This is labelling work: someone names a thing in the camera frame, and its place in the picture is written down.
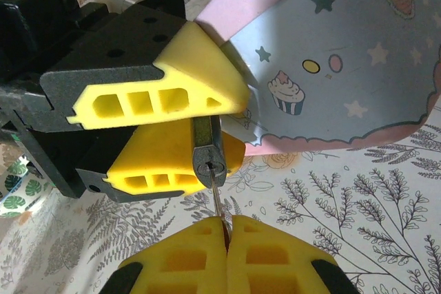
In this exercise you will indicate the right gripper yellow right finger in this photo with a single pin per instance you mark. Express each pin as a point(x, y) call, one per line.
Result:
point(275, 259)

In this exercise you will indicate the silver padlock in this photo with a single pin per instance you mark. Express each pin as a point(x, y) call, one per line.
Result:
point(206, 156)

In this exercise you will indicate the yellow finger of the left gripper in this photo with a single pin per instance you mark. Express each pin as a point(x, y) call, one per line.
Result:
point(155, 153)
point(193, 66)

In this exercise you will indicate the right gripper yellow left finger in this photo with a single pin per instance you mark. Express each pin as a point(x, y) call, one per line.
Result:
point(186, 259)

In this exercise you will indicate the pastel tin tray cupcake print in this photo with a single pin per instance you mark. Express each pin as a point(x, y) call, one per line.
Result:
point(344, 49)

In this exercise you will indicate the floral patterned table mat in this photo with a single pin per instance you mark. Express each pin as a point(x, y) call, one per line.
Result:
point(344, 221)

